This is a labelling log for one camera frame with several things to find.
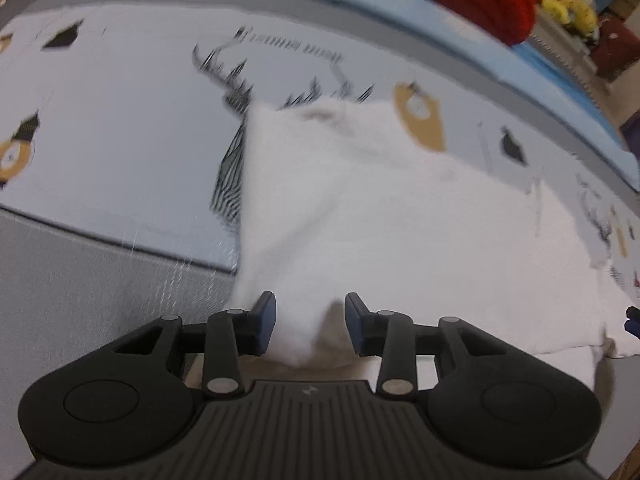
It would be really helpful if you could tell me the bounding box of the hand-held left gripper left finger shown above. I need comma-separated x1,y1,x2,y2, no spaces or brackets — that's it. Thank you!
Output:
106,291,277,401

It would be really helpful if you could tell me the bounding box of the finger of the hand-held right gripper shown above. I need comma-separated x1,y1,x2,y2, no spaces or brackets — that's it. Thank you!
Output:
624,305,640,356

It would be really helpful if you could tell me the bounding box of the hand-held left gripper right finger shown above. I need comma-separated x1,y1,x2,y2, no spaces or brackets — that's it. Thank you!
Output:
344,292,522,401

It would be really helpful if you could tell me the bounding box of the white small garment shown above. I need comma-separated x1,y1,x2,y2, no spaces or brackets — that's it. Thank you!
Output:
232,100,640,368

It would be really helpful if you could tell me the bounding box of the purple bag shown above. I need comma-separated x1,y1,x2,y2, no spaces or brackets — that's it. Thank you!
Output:
620,109,640,152

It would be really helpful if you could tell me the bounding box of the deer print bed sheet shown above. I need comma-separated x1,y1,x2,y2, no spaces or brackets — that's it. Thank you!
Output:
0,2,640,301

